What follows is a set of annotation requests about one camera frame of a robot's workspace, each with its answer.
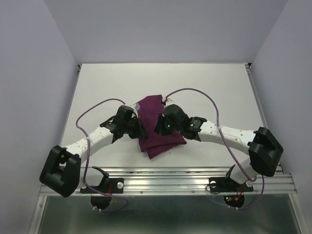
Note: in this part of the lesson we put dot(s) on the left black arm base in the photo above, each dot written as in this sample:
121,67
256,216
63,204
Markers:
100,180

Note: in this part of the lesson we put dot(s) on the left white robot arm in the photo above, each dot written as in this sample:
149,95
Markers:
62,170

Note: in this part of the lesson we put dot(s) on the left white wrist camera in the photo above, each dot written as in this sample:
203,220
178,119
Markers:
136,106

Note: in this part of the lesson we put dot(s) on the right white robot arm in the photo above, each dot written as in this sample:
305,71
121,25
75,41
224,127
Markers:
262,148

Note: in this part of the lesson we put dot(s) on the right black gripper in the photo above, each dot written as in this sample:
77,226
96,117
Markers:
159,128

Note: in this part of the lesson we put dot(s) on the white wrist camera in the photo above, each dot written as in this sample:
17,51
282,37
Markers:
166,101
136,106

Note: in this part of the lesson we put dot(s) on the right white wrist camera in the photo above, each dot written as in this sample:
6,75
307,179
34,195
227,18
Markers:
166,101

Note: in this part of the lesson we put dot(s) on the purple surgical drape cloth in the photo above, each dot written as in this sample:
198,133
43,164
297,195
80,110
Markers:
153,144

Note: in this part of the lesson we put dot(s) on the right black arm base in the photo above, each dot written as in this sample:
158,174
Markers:
226,184

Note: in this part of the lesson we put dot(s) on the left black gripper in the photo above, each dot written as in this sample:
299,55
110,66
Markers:
140,132

